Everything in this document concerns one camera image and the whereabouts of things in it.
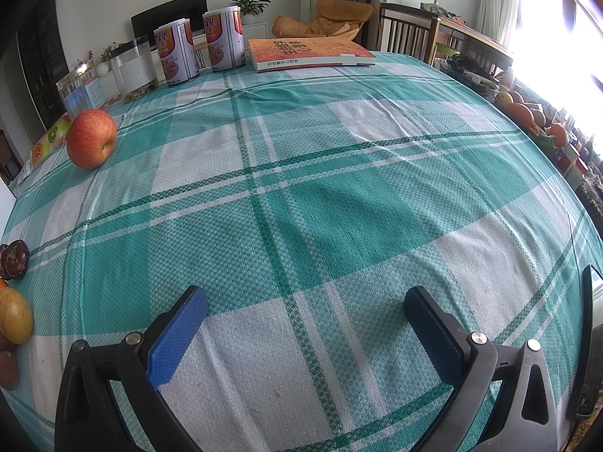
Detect dark brown water chestnut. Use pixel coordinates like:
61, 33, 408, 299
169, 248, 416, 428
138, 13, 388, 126
0, 240, 30, 281

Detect clear jar with black lid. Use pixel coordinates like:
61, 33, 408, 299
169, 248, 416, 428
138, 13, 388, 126
110, 36, 159, 104

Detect white television cabinet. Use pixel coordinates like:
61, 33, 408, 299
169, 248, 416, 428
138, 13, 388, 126
92, 12, 271, 104

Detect fruit-printed packet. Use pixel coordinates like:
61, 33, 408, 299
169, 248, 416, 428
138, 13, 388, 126
29, 114, 73, 169

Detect small potted plant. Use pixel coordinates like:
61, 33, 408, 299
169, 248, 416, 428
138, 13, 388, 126
100, 42, 127, 63

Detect red apple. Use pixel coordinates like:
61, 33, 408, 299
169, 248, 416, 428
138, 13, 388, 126
66, 108, 118, 170

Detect orange book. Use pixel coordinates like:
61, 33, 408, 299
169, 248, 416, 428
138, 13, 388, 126
248, 38, 376, 73

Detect black television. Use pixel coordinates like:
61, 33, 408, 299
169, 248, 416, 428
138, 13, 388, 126
130, 0, 208, 50

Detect yellow round fruit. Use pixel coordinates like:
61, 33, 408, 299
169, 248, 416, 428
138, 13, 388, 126
0, 287, 35, 345

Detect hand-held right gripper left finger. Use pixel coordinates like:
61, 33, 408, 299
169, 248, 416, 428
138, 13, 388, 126
55, 285, 209, 452

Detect wooden slatted chair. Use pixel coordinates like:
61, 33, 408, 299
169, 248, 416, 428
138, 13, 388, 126
377, 2, 441, 64

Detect potted green plant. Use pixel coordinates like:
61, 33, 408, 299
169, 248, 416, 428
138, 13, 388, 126
227, 0, 271, 24

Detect coloured boxes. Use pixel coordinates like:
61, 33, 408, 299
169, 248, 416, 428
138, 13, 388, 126
558, 144, 592, 191

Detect purple sweet potato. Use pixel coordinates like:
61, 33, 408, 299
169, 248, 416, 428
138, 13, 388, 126
0, 334, 20, 391

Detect dark bag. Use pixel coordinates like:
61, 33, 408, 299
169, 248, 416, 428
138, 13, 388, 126
445, 54, 495, 86

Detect orange lounge chair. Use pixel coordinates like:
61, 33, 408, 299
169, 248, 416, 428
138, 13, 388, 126
272, 0, 376, 43

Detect dark wooden chair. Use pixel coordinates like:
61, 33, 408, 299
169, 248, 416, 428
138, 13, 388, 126
0, 127, 23, 185

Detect black glass display cabinet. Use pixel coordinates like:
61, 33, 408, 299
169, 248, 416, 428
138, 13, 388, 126
16, 9, 67, 128

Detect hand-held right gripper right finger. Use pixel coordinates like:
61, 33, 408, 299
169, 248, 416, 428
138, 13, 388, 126
404, 285, 563, 452

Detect glass jar with gold lid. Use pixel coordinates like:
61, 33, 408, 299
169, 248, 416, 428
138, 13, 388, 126
56, 63, 105, 121

